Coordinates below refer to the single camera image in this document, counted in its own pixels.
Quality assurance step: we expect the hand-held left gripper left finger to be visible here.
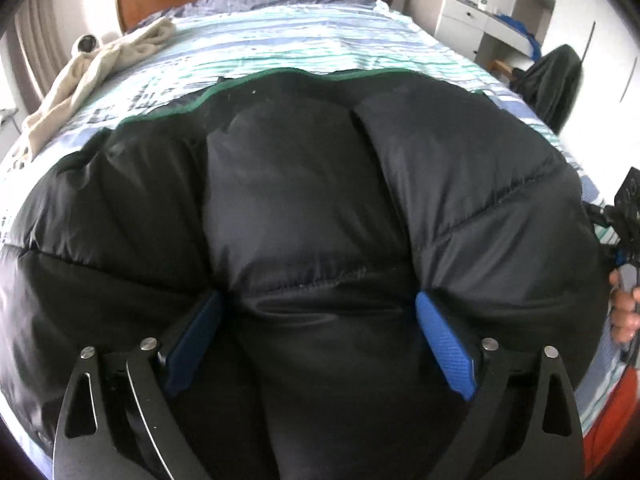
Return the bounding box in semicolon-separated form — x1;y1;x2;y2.
52;290;223;480

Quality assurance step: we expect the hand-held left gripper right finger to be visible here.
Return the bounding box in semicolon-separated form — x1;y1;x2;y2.
414;291;586;480

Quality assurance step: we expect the black puffer jacket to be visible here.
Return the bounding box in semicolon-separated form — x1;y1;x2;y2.
0;66;611;480

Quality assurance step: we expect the person's right hand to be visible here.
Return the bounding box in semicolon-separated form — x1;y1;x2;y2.
609;270;640;346

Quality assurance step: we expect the dark cloth on chair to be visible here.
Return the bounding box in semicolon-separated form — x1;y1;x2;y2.
520;44;583;133

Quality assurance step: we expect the orange blanket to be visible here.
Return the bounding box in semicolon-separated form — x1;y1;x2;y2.
582;370;640;480

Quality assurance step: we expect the wooden chair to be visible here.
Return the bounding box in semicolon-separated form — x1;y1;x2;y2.
492;59;526;86

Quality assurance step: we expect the white desk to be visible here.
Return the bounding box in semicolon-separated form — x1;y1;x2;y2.
405;0;556;61

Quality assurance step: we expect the beige cloth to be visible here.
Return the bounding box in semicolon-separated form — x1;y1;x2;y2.
22;17;176;156

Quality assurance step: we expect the white plush toy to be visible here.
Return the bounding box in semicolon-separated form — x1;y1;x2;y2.
70;34;103;56

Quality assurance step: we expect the striped bed cover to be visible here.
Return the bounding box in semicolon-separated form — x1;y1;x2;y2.
0;0;640;431

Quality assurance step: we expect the beige curtain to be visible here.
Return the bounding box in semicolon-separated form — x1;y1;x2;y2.
12;0;96;106

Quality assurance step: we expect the blue strap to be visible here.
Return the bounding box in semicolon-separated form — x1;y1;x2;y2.
500;14;543;58

